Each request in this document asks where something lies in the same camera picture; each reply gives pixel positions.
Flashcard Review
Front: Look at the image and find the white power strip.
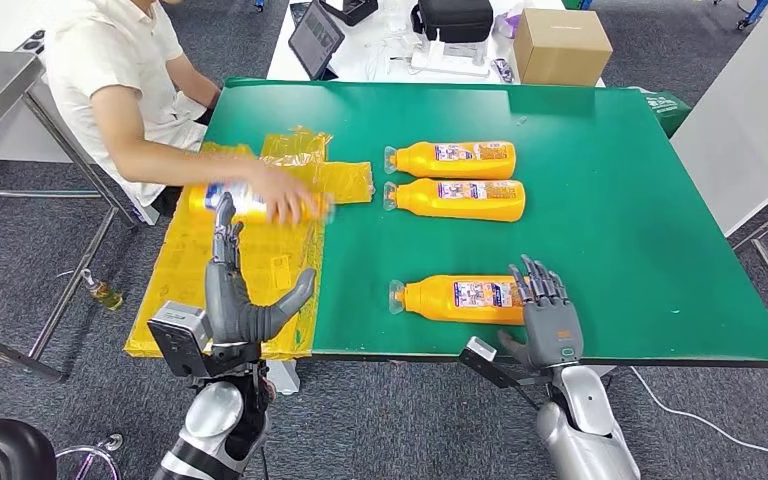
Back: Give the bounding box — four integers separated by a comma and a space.
410, 29, 491, 78

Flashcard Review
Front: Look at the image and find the blue wheeled frame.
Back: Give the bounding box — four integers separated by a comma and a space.
711, 0, 768, 33

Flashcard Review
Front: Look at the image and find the black ribbed round stool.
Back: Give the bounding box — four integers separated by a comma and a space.
0, 418, 58, 480

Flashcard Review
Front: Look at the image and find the small glass bottle yellow liquid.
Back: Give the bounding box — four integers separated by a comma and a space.
79, 270, 124, 313

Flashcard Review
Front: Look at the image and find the black carrying case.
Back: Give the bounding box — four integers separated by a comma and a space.
410, 0, 495, 44

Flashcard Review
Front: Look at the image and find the yellow taped cardboard mat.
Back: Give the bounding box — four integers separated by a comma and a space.
124, 127, 375, 361

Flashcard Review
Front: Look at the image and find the black tablet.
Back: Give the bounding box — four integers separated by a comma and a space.
287, 1, 346, 82

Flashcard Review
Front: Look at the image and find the white table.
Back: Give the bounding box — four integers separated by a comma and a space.
265, 0, 605, 88

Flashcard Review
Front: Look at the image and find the chrome ring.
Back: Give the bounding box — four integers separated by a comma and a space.
56, 433, 124, 480

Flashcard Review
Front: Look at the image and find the green table mat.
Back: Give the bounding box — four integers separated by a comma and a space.
206, 78, 768, 367

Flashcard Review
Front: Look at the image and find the white floor cable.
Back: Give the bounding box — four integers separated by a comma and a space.
629, 365, 768, 473

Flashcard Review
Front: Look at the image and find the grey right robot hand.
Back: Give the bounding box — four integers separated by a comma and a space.
497, 254, 585, 370

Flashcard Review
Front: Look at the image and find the orange detergent bottle clear cap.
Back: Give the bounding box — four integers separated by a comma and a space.
387, 274, 531, 327
383, 140, 517, 181
382, 178, 527, 223
187, 182, 336, 227

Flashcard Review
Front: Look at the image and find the brown cardboard box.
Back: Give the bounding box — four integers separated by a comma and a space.
513, 7, 614, 87

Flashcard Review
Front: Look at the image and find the green bag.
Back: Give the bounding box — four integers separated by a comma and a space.
630, 86, 693, 139

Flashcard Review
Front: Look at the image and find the person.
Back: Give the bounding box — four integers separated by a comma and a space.
44, 0, 322, 227

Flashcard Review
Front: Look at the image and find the person's right hand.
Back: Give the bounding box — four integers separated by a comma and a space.
249, 165, 322, 227

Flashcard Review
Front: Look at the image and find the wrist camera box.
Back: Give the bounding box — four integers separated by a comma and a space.
147, 301, 216, 380
458, 336, 554, 391

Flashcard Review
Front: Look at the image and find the purple tissue pack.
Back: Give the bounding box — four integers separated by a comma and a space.
493, 8, 524, 39

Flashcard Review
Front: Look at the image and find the black device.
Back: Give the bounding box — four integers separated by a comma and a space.
322, 0, 379, 27

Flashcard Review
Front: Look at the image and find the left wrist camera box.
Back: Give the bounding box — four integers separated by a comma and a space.
147, 301, 216, 380

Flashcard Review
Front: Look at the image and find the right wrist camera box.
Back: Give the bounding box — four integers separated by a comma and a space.
458, 336, 554, 391

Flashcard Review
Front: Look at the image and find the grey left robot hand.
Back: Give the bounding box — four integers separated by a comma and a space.
203, 192, 318, 347

